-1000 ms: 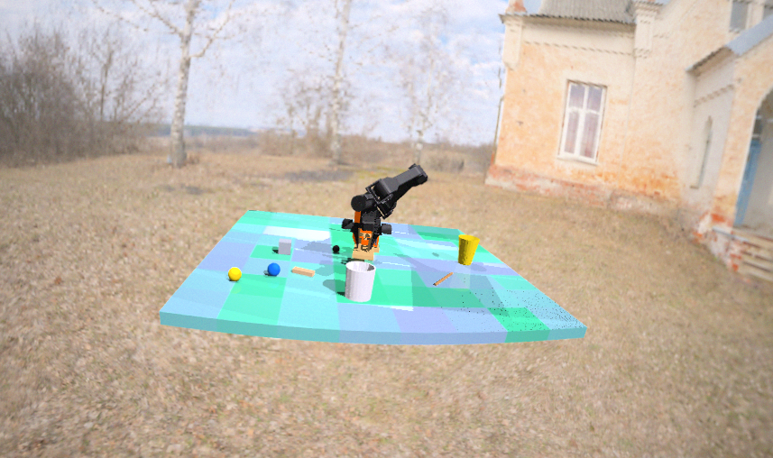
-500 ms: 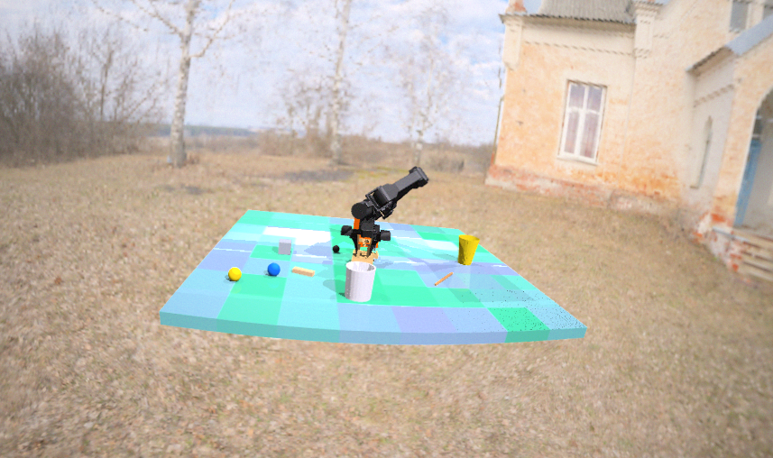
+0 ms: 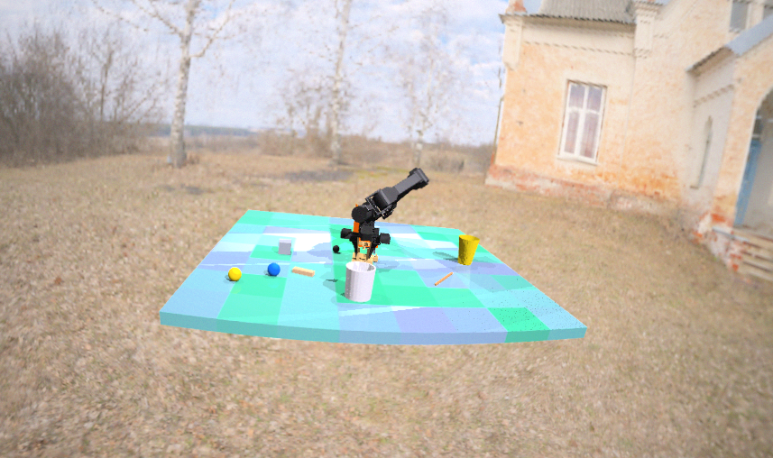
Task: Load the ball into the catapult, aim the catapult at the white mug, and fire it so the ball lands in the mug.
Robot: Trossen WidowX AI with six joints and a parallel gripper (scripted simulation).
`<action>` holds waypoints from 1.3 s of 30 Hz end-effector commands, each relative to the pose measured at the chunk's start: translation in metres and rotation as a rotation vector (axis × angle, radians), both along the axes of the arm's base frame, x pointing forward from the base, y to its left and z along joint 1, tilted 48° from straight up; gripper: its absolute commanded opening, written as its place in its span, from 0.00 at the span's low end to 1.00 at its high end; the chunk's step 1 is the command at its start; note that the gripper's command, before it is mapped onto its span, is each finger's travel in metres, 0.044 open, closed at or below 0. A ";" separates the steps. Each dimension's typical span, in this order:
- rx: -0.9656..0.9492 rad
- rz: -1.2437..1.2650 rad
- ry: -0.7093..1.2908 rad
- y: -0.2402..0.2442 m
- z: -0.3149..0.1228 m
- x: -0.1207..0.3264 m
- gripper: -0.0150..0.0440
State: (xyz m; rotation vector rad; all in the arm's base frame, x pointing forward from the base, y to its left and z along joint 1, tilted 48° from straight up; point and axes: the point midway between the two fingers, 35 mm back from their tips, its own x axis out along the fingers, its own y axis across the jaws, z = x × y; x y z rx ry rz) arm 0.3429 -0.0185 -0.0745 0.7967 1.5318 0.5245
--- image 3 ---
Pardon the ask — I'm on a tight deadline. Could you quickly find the yellow ball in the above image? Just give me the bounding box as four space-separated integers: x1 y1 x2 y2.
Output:
228 268 242 281

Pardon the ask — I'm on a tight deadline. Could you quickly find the white cup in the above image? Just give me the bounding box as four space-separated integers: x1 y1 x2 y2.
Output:
345 261 376 302

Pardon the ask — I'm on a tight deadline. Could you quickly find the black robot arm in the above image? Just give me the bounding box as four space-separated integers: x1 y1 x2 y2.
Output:
351 168 429 242

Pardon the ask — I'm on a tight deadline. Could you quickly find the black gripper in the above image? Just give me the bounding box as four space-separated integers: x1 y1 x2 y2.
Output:
340 219 391 259

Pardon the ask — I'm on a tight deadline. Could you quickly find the blue ball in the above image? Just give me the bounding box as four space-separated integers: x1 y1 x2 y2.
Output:
267 263 281 277

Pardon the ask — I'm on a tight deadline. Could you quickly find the yellow cup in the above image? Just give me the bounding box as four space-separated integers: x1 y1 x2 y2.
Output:
457 234 480 265

